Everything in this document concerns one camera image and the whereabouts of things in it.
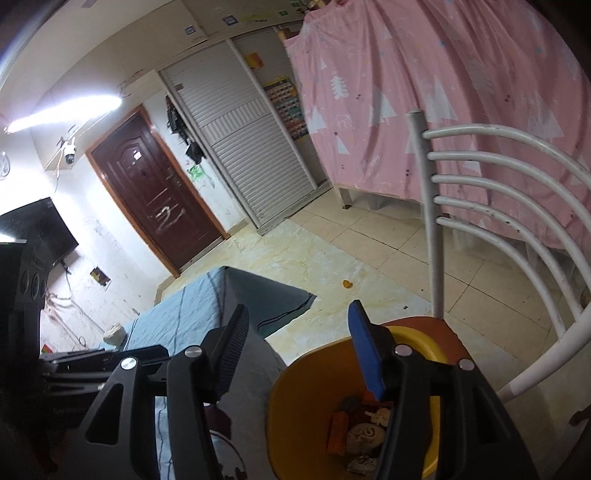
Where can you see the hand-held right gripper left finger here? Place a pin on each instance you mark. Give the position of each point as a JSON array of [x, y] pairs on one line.
[[233, 350]]

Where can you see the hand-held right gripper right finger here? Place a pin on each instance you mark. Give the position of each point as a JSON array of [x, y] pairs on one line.
[[364, 355]]

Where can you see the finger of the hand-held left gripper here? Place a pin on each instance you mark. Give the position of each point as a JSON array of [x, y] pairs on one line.
[[147, 351], [69, 381]]

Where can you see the yellow plastic bucket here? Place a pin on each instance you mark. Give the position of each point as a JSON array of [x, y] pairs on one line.
[[304, 392]]

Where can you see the grey crumpled paper ball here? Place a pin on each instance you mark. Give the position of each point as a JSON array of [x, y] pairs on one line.
[[114, 334]]

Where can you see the blue grey tablecloth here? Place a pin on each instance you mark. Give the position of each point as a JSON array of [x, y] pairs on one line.
[[184, 304]]

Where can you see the black flat television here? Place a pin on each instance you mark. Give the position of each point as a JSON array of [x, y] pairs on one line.
[[37, 226]]

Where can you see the small white scrap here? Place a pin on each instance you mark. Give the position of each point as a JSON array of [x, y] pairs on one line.
[[381, 416]]

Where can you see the orange snack packet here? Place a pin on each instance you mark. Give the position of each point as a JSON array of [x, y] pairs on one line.
[[337, 429]]

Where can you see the white metal chair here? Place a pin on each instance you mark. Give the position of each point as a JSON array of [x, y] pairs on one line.
[[429, 207]]

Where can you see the dark red door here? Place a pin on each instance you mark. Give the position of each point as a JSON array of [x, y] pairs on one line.
[[152, 184]]

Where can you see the fluorescent tube light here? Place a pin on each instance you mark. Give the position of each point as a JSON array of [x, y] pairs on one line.
[[69, 108]]

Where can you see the grey slatted sliding door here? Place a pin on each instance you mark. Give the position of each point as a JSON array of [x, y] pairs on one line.
[[249, 152]]

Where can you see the small black pouch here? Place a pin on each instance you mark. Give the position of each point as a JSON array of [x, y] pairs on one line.
[[194, 152]]

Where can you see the black hanging bag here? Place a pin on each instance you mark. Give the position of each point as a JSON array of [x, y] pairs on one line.
[[173, 117]]

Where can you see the cream overhead cabinets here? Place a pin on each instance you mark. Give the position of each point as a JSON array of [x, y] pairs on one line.
[[152, 41]]

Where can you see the yellow orange sticker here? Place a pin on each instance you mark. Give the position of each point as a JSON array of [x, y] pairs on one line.
[[253, 61]]

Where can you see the pink tree-print bed curtain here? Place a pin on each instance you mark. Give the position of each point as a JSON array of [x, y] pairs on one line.
[[461, 69]]

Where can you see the open wall socket box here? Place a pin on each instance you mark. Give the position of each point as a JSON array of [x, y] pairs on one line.
[[100, 277]]

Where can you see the white wall clock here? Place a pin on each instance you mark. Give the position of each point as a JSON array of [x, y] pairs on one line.
[[3, 166]]

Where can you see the white security camera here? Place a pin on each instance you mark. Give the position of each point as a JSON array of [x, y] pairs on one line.
[[69, 152]]

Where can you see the colourful wall chart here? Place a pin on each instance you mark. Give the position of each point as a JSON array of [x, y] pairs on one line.
[[284, 110]]

